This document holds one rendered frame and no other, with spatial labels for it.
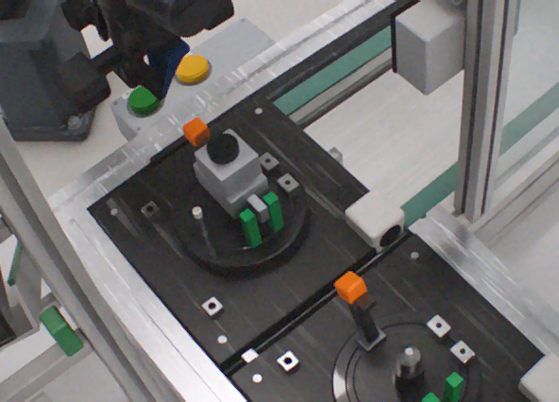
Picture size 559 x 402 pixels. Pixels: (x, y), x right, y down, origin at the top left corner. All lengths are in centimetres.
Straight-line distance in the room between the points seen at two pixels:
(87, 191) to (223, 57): 24
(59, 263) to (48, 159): 75
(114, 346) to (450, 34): 37
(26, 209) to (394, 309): 52
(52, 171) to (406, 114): 47
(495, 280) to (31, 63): 61
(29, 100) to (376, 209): 50
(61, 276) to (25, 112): 76
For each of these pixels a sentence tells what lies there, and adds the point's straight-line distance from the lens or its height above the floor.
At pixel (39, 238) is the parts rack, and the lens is 41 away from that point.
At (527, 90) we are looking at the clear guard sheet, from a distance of 85.
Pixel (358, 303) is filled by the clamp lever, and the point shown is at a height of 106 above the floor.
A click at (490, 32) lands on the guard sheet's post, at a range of 70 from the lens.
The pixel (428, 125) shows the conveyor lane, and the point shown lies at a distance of 105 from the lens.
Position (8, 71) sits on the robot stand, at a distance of 112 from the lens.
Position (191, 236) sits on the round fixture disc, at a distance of 89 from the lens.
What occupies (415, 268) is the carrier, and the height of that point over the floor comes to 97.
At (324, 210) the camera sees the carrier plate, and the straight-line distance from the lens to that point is 91.
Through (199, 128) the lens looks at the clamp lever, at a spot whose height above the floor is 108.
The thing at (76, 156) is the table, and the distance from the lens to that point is 117.
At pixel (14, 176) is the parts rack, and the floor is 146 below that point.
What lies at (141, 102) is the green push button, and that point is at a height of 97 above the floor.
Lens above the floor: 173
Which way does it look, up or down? 55 degrees down
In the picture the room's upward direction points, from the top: 11 degrees counter-clockwise
